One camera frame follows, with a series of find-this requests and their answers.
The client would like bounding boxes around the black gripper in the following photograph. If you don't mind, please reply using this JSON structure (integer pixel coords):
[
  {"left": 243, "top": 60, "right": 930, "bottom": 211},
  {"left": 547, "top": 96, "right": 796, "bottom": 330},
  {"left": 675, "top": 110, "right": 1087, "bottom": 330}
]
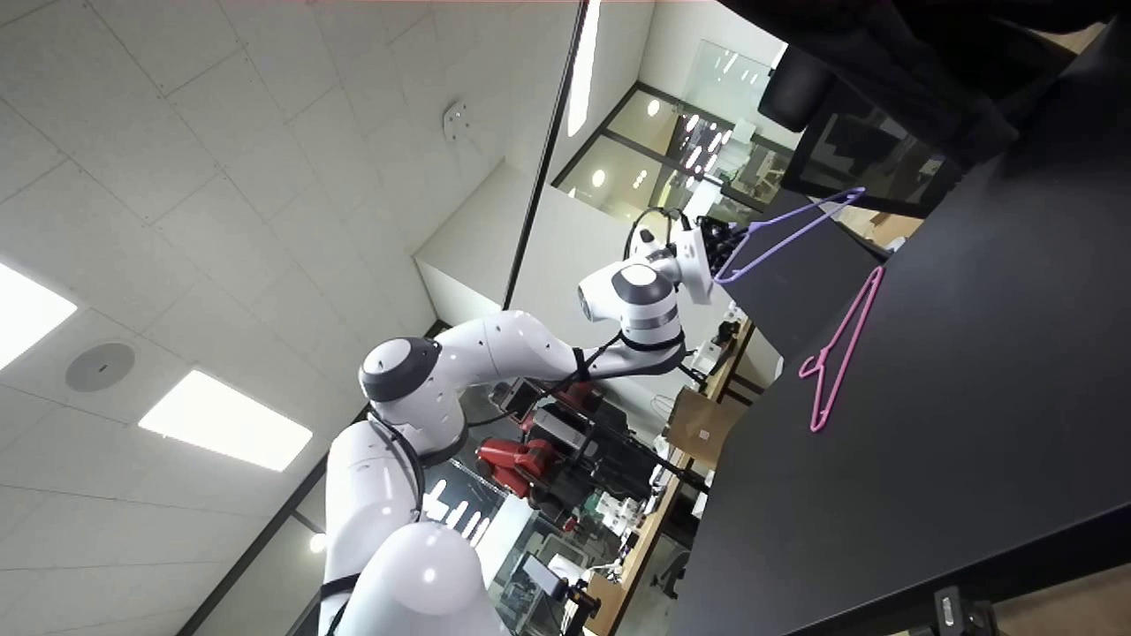
[{"left": 697, "top": 215, "right": 752, "bottom": 285}]

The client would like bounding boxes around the round grey ceiling speaker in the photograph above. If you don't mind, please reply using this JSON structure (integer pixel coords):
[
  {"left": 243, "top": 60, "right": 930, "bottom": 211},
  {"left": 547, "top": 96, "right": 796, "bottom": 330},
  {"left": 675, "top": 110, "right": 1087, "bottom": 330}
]
[{"left": 64, "top": 338, "right": 137, "bottom": 396}]

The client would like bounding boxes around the rectangular ceiling light panel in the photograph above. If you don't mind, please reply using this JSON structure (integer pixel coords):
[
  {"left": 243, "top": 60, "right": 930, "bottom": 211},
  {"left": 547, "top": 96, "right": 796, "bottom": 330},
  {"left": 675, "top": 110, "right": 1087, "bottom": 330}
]
[
  {"left": 0, "top": 258, "right": 83, "bottom": 374},
  {"left": 562, "top": 0, "right": 606, "bottom": 142},
  {"left": 133, "top": 367, "right": 317, "bottom": 475}
]

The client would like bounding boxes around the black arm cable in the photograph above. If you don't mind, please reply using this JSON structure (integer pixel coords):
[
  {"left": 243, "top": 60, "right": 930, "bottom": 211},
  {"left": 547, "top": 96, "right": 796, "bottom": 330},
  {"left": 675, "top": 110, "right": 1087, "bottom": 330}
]
[{"left": 562, "top": 331, "right": 691, "bottom": 385}]

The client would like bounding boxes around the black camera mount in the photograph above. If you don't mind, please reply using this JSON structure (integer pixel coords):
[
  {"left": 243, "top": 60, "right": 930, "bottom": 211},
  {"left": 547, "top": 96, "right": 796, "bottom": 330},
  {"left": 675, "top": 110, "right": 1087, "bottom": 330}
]
[{"left": 905, "top": 584, "right": 1004, "bottom": 636}]

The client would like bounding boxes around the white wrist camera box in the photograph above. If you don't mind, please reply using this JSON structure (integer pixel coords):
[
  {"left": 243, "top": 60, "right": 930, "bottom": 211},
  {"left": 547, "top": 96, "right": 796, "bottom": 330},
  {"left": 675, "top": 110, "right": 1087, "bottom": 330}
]
[{"left": 675, "top": 223, "right": 717, "bottom": 295}]

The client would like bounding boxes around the black metal clothes rack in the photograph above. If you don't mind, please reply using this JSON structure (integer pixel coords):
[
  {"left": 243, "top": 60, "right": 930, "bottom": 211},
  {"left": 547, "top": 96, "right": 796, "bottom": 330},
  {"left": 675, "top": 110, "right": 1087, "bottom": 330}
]
[{"left": 501, "top": 0, "right": 594, "bottom": 312}]

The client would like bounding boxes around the black flat panel board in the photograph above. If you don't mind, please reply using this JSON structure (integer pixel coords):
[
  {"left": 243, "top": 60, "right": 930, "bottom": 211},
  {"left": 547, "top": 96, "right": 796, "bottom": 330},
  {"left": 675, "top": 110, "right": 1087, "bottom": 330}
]
[{"left": 717, "top": 192, "right": 886, "bottom": 363}]

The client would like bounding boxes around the white ceiling sensor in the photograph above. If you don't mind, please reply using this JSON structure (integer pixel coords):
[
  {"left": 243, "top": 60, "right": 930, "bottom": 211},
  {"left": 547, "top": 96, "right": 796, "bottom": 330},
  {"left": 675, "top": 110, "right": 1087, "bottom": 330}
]
[{"left": 440, "top": 99, "right": 477, "bottom": 144}]

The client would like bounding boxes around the small cardboard box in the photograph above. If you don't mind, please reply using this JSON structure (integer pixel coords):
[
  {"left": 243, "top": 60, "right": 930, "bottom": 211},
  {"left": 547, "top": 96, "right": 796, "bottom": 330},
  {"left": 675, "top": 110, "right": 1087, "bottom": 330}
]
[{"left": 661, "top": 385, "right": 751, "bottom": 475}]

